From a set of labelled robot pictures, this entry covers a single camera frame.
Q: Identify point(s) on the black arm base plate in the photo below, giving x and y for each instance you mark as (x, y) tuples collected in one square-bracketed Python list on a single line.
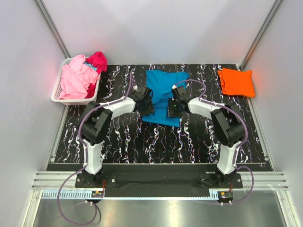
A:
[(144, 192)]

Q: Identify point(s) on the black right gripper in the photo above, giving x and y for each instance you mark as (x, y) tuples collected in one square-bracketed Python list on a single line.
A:
[(170, 113)]

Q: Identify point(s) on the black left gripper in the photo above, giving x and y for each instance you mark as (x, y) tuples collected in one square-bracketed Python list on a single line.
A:
[(150, 110)]

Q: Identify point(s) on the light pink t shirt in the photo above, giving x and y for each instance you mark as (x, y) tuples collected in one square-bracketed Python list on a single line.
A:
[(76, 78)]

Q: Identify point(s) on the folded orange t shirt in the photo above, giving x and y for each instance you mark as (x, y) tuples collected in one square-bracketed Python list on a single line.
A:
[(236, 83)]

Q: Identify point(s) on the light blue garment in basket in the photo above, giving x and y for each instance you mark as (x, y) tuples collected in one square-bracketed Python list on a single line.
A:
[(91, 66)]

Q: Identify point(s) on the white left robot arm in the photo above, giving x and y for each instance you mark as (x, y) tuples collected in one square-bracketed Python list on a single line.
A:
[(94, 125)]

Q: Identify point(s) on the magenta t shirt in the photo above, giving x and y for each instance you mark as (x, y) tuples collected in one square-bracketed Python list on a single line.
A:
[(99, 62)]

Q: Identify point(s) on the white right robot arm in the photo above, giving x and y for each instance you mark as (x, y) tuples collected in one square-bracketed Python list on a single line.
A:
[(228, 125)]

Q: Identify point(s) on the blue t shirt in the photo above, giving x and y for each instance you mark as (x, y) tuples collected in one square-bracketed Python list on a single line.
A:
[(161, 84)]

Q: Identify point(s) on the white plastic laundry basket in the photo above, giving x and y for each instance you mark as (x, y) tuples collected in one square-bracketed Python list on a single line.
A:
[(57, 89)]

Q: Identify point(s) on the aluminium frame rail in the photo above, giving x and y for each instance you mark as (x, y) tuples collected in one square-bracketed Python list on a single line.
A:
[(243, 180)]

